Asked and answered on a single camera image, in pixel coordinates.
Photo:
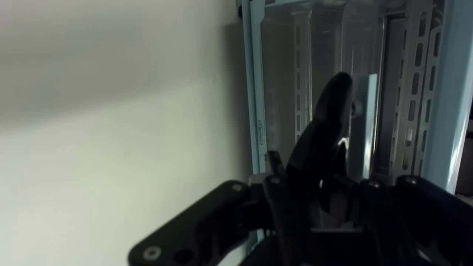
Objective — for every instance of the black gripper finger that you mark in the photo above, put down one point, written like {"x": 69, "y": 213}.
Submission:
{"x": 322, "y": 151}

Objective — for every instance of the light blue toaster oven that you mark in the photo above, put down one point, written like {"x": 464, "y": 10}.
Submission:
{"x": 412, "y": 62}

